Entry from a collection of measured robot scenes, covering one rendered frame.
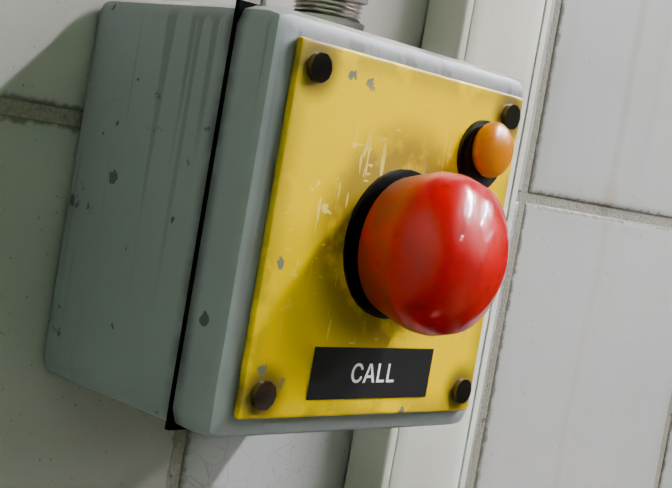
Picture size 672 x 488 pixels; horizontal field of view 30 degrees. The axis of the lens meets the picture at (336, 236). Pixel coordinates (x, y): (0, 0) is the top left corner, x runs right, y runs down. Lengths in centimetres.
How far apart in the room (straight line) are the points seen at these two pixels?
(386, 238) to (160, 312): 6
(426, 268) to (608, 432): 30
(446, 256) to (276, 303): 4
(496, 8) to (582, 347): 17
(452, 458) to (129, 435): 13
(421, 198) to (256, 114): 4
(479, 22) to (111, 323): 17
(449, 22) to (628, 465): 26
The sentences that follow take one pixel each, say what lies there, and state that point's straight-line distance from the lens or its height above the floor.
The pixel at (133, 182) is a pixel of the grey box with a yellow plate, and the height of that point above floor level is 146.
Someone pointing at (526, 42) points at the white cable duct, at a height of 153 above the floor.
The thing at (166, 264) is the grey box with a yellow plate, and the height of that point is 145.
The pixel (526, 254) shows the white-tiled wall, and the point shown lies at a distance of 49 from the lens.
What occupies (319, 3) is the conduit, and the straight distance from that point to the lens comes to 33.
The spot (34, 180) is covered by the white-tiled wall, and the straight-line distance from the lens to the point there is 33.
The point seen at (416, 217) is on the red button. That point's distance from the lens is 29.
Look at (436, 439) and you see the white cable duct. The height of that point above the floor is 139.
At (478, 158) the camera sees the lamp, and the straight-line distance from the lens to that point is 33.
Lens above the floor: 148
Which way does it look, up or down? 3 degrees down
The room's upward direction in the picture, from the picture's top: 10 degrees clockwise
